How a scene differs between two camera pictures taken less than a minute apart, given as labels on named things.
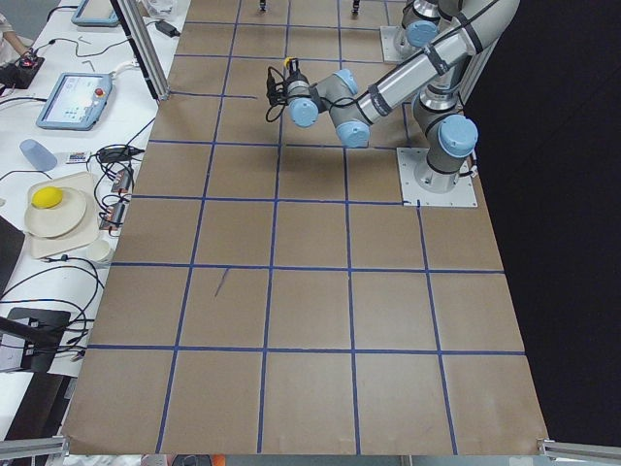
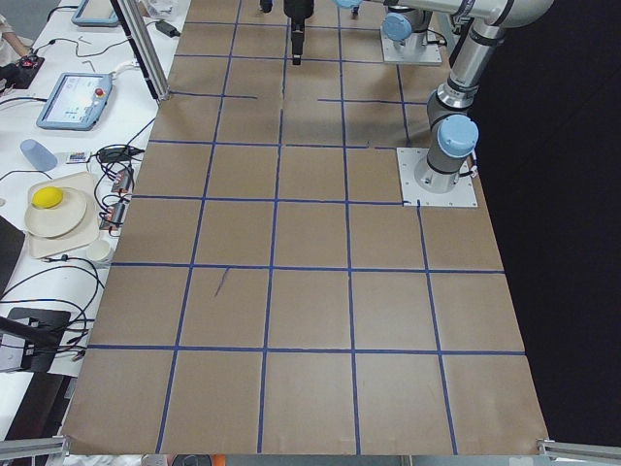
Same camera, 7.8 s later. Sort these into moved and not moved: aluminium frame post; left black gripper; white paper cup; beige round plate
Moved: left black gripper
Not moved: aluminium frame post; white paper cup; beige round plate
